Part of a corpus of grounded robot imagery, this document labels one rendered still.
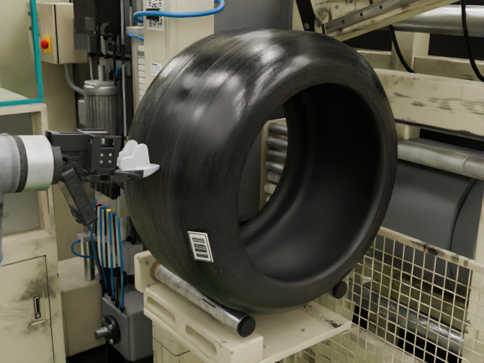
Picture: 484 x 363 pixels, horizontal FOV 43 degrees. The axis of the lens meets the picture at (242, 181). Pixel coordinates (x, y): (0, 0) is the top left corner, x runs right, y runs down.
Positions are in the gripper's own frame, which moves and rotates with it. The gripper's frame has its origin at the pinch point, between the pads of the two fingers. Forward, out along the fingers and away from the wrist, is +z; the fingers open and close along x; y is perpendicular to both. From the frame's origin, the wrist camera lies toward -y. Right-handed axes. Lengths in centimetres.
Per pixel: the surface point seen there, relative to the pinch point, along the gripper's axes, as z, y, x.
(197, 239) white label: 4.2, -10.3, -10.6
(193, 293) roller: 18.8, -31.1, 8.8
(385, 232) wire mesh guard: 65, -17, -6
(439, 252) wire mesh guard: 65, -17, -21
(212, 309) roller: 18.6, -31.7, 1.2
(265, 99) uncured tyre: 14.6, 15.4, -12.4
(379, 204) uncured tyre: 51, -7, -13
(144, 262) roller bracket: 15.9, -29.4, 26.0
